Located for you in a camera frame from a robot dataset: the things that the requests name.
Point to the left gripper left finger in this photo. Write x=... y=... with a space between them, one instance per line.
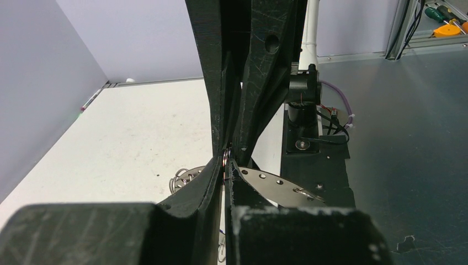
x=188 y=221

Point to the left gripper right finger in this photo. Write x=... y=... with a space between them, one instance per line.
x=252 y=234

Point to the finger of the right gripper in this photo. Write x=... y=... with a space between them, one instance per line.
x=274 y=40
x=217 y=66

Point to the metal keyring disc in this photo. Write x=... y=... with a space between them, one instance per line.
x=277 y=191

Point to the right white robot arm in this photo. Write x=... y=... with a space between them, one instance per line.
x=235 y=32

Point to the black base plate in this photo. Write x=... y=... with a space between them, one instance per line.
x=323 y=173

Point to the aluminium frame rail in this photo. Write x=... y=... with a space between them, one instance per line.
x=153 y=40

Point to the marker pen on rail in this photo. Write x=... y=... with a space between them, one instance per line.
x=90 y=100

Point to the green handled screwdriver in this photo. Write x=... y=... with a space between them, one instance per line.
x=441 y=14

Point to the orange handled screwdriver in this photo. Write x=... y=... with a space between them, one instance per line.
x=451 y=28

